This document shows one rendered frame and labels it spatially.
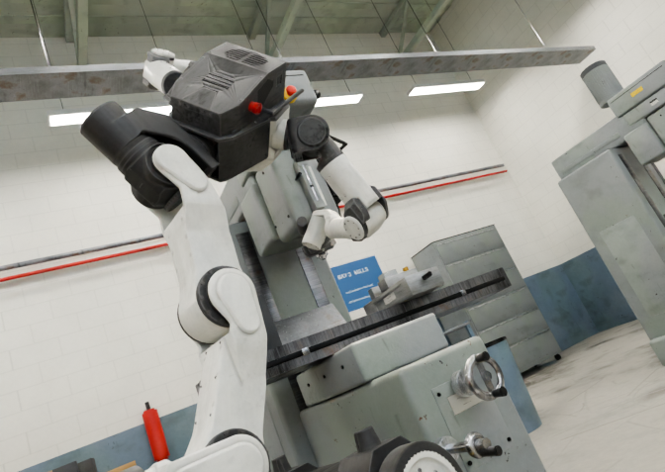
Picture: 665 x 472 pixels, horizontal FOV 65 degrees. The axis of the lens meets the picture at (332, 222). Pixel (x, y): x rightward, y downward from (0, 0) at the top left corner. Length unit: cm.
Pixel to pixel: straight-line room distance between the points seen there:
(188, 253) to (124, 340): 483
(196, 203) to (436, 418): 82
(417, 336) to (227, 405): 77
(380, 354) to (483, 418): 33
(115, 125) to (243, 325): 56
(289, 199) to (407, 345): 66
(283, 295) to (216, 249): 103
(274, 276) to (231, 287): 111
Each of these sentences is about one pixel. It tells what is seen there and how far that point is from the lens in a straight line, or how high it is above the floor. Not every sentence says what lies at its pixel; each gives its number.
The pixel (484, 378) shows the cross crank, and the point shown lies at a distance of 142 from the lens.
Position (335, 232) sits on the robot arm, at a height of 117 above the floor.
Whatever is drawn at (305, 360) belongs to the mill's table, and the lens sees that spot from 166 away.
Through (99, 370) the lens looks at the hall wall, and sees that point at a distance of 595.
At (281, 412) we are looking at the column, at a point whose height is 75.
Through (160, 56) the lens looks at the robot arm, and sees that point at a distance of 191.
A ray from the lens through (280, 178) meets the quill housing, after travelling 192.
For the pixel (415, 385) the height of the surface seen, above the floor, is 67.
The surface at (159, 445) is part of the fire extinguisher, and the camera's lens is 573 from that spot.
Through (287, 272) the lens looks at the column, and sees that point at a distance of 228.
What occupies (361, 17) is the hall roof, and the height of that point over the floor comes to 620.
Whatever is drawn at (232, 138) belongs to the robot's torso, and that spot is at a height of 140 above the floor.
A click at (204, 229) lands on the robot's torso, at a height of 119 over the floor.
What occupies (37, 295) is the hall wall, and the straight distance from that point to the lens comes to 618.
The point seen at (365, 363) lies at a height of 78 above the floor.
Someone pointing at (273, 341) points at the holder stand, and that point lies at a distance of 171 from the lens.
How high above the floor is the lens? 73
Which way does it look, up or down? 17 degrees up
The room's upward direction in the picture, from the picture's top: 23 degrees counter-clockwise
